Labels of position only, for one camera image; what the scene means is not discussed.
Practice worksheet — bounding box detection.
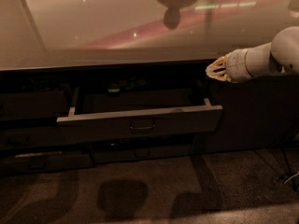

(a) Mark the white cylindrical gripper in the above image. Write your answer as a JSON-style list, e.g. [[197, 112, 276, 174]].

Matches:
[[206, 49, 253, 83]]

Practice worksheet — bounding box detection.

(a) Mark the dark drawer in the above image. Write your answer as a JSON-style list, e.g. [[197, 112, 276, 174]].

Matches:
[[0, 126, 64, 150], [0, 91, 67, 121], [91, 139, 191, 164], [57, 78, 223, 143], [0, 150, 93, 176]]

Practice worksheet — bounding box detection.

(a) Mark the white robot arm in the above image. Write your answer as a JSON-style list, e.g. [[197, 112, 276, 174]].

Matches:
[[206, 26, 299, 83]]

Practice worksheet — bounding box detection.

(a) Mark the green packet in drawer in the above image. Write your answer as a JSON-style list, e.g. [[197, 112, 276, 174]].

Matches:
[[103, 77, 147, 94]]

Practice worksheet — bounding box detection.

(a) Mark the dark cabinet door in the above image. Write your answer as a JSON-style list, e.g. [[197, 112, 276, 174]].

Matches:
[[190, 65, 299, 156]]

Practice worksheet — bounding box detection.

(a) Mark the black stand with cable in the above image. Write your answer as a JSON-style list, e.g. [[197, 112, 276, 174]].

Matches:
[[269, 124, 299, 192]]

